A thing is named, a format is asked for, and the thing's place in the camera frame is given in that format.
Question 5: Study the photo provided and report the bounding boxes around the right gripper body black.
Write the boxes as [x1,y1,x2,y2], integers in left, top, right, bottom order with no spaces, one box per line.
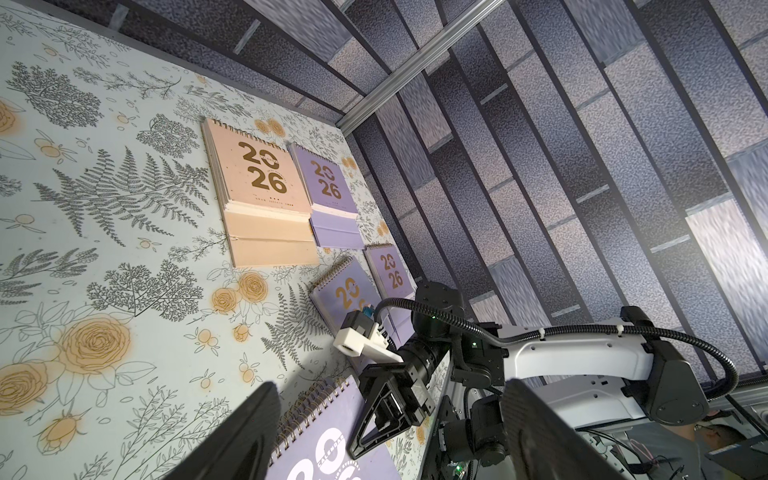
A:
[359,338,450,420]

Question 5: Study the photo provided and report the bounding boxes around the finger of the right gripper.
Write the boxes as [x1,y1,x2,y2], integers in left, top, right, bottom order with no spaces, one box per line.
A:
[347,371,420,459]

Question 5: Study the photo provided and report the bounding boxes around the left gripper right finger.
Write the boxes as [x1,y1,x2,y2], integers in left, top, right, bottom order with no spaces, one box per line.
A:
[500,379,622,480]

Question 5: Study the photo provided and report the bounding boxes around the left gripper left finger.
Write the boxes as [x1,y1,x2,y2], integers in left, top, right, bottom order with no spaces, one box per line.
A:
[165,382,280,480]

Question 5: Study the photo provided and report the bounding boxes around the purple 2026 calendar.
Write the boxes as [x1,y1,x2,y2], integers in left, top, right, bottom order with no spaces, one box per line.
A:
[266,376,400,480]
[288,143,364,250]
[364,244,415,299]
[310,258,396,373]

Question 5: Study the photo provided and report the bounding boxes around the peach 2026 calendar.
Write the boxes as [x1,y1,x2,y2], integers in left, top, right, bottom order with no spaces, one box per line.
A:
[202,118,319,269]

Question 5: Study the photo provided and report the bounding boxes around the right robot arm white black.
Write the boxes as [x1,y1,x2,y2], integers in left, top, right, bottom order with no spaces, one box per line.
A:
[334,282,738,464]

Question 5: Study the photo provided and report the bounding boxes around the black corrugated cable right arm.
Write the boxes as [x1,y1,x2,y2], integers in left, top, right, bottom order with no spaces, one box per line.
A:
[373,298,739,402]

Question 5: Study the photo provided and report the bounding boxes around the right aluminium frame post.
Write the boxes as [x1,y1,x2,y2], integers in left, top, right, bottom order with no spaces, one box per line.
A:
[336,0,504,135]

